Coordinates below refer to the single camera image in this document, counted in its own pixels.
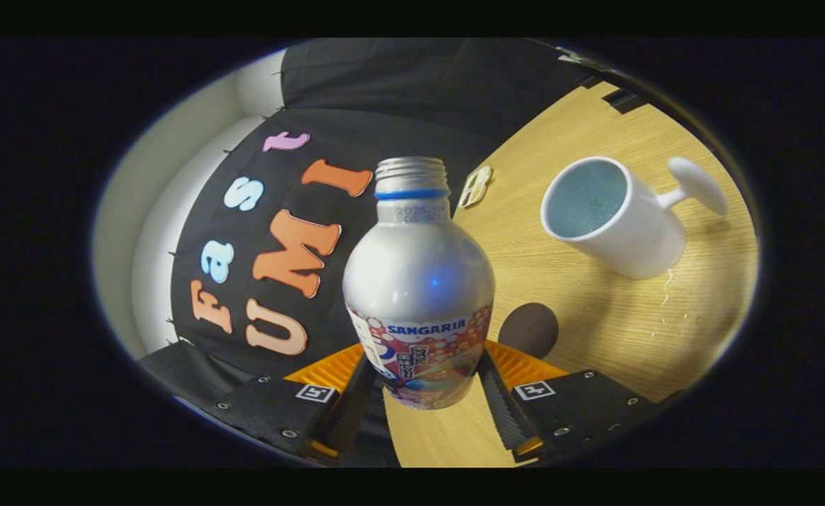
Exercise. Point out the black table clamp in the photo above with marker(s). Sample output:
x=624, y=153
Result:
x=623, y=100
x=589, y=81

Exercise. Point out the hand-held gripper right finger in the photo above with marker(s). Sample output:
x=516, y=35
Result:
x=500, y=414

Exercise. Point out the wooden table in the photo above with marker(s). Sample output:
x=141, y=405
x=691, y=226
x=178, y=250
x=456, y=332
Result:
x=630, y=337

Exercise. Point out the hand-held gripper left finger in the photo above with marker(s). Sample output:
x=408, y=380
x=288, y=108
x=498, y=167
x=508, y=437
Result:
x=353, y=414

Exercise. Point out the white cup with blue inside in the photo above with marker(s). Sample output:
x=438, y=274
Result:
x=637, y=235

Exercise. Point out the silver bottle with colourful label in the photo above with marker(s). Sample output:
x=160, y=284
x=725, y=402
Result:
x=419, y=281

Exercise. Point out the small white compartment tray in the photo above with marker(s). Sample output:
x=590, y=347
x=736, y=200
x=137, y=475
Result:
x=476, y=186

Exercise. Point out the dark brown round coaster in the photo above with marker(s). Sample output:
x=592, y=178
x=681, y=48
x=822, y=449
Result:
x=528, y=330

